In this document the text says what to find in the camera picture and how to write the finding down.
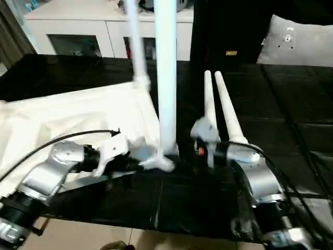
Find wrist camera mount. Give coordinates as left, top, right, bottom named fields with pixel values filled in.
left=190, top=116, right=222, bottom=168
left=93, top=132, right=130, bottom=178

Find black cabinet gold label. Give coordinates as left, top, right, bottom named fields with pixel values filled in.
left=191, top=0, right=274, bottom=64

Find brown rounded robot part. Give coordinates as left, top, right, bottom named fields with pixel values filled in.
left=100, top=241, right=136, bottom=250

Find black metal table frame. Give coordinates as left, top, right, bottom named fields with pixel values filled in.
left=33, top=218, right=50, bottom=237

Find white plastic table top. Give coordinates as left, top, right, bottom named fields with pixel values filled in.
left=0, top=78, right=181, bottom=199

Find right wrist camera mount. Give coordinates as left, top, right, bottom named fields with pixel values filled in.
left=190, top=116, right=222, bottom=168

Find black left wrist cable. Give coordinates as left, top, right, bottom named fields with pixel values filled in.
left=0, top=128, right=122, bottom=184

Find dark helmet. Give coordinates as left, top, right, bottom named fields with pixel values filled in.
left=137, top=0, right=195, bottom=14

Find white cabinet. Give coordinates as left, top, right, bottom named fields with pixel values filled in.
left=24, top=4, right=195, bottom=61

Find white plastic table leg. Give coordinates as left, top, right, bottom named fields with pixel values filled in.
left=203, top=70, right=222, bottom=143
left=123, top=0, right=152, bottom=91
left=152, top=0, right=180, bottom=158
left=214, top=70, right=250, bottom=146

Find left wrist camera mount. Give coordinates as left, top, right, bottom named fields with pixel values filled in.
left=93, top=132, right=130, bottom=178

